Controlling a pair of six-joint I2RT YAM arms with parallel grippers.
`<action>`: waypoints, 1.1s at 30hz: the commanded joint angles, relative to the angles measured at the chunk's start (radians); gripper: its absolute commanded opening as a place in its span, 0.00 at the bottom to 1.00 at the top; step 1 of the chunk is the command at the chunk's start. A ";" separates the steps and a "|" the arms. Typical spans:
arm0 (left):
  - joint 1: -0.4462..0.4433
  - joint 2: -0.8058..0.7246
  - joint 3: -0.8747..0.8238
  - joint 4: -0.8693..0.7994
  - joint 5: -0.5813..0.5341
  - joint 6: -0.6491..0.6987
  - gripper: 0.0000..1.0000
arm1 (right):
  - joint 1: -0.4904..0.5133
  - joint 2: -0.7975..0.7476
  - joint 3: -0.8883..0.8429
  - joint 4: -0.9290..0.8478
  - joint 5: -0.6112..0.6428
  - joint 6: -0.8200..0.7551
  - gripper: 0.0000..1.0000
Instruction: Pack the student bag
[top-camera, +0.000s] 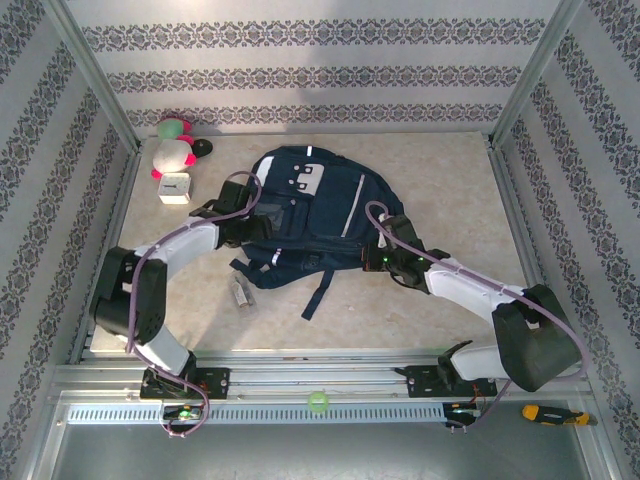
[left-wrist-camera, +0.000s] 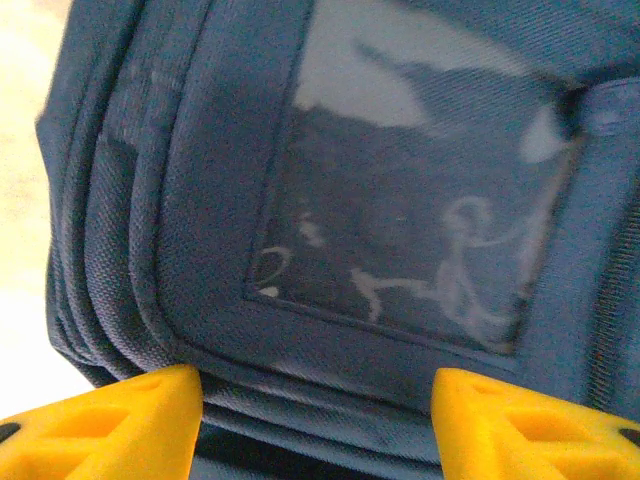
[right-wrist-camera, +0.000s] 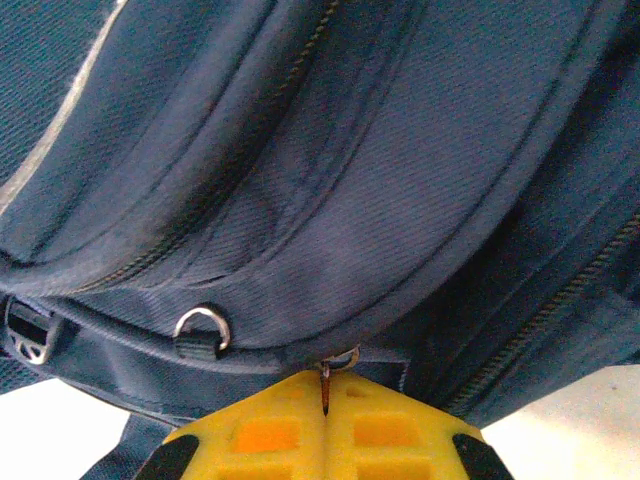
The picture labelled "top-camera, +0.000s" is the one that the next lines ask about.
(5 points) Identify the navy blue backpack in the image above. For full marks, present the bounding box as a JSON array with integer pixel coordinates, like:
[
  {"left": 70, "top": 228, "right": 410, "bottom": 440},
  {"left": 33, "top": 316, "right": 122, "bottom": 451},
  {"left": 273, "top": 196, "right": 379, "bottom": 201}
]
[{"left": 228, "top": 144, "right": 406, "bottom": 322}]

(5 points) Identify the clear plastic pencil case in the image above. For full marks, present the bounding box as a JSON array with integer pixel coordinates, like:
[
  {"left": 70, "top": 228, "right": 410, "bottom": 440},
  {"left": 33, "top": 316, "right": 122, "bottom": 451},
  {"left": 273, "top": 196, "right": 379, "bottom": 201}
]
[{"left": 228, "top": 272, "right": 260, "bottom": 320}]

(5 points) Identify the white cube clock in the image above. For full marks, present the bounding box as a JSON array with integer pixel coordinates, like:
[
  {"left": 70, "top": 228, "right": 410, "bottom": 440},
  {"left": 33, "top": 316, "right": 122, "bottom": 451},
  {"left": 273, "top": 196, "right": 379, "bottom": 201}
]
[{"left": 157, "top": 171, "right": 194, "bottom": 205}]

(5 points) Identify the white pink green plush toy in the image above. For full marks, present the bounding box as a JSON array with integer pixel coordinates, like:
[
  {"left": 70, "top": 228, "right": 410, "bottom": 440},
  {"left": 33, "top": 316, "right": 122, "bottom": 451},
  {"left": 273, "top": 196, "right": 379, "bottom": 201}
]
[{"left": 151, "top": 114, "right": 202, "bottom": 179}]

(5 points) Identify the yellow and black screwdriver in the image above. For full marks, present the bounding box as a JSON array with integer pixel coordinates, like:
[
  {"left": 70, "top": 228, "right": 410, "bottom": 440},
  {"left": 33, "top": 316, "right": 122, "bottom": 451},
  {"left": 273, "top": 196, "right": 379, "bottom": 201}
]
[{"left": 521, "top": 404, "right": 599, "bottom": 428}]

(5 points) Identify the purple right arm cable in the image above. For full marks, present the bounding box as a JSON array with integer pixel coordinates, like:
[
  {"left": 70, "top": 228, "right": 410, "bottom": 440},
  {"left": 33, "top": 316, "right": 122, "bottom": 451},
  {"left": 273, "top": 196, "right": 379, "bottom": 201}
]
[{"left": 364, "top": 200, "right": 590, "bottom": 431}]

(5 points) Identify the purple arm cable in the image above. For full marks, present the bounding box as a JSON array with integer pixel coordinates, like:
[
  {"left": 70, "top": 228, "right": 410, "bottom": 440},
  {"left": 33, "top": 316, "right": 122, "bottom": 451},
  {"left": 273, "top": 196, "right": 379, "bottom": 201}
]
[
  {"left": 364, "top": 200, "right": 590, "bottom": 431},
  {"left": 125, "top": 170, "right": 263, "bottom": 440}
]

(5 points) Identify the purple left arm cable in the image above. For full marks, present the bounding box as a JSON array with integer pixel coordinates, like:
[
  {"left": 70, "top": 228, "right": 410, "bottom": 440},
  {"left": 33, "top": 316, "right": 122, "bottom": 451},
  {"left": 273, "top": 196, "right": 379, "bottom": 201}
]
[{"left": 125, "top": 170, "right": 263, "bottom": 440}]

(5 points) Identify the aluminium side rail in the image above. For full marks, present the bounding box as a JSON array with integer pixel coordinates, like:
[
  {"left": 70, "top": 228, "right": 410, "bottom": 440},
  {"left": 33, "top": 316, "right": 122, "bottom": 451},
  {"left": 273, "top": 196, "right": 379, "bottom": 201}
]
[
  {"left": 67, "top": 147, "right": 144, "bottom": 364},
  {"left": 487, "top": 142, "right": 574, "bottom": 364}
]

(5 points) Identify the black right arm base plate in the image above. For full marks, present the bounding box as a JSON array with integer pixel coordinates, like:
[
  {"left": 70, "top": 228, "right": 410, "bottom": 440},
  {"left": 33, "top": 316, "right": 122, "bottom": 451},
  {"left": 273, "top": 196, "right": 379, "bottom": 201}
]
[{"left": 394, "top": 364, "right": 499, "bottom": 400}]

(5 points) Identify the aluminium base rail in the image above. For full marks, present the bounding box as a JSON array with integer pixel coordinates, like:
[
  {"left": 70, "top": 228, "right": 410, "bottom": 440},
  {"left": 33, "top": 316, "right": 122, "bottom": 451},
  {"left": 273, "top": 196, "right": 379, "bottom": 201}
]
[{"left": 49, "top": 348, "right": 586, "bottom": 402}]

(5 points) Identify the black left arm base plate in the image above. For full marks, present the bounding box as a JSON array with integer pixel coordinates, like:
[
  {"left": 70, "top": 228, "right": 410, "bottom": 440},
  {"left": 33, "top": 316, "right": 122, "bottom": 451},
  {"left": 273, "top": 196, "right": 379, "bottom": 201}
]
[{"left": 139, "top": 367, "right": 231, "bottom": 401}]

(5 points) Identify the slotted grey cable duct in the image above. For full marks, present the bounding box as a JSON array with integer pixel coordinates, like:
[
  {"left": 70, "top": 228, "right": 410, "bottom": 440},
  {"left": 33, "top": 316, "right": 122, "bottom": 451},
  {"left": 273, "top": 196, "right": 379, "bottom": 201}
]
[{"left": 66, "top": 403, "right": 446, "bottom": 426}]

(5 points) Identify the aluminium frame post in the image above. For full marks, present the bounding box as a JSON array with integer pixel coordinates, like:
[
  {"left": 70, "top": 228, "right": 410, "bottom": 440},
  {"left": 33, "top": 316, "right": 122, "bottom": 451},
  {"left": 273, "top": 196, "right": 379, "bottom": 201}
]
[
  {"left": 489, "top": 0, "right": 586, "bottom": 149},
  {"left": 42, "top": 0, "right": 142, "bottom": 154}
]

